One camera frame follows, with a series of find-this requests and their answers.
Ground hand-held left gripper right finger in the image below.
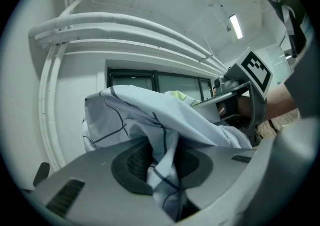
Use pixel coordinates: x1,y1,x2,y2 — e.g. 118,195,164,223
174,117,320,223

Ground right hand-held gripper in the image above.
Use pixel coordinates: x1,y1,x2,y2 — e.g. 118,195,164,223
191,47,274,148

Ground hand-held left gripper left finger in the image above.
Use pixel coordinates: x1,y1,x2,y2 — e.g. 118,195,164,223
22,141,176,226

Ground light blue checked tablecloth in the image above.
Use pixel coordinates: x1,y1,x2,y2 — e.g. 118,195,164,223
81,85,253,223

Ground person's right forearm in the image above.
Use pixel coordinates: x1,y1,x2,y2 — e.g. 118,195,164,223
264,79,300,121

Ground person's right hand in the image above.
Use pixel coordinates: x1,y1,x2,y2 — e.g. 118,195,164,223
216,94,252,123

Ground black chair part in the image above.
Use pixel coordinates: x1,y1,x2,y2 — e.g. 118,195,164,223
32,161,51,187

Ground black framed window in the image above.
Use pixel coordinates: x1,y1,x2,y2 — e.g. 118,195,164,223
106,66,216,103

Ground short ceiling light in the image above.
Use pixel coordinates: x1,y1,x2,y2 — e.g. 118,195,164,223
228,14,244,40

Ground person's grey shirt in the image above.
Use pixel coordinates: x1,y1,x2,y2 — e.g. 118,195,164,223
284,28,320,120

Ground thin white ceiling pipe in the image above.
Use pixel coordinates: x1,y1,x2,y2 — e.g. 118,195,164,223
34,28,223,75

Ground thick white insulated pipe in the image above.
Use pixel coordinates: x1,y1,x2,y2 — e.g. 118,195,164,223
27,12,227,72

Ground black cable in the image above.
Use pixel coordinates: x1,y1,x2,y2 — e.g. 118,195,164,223
267,118,282,134

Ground white vertical wall pipes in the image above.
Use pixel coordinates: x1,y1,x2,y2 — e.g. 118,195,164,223
37,42,70,172

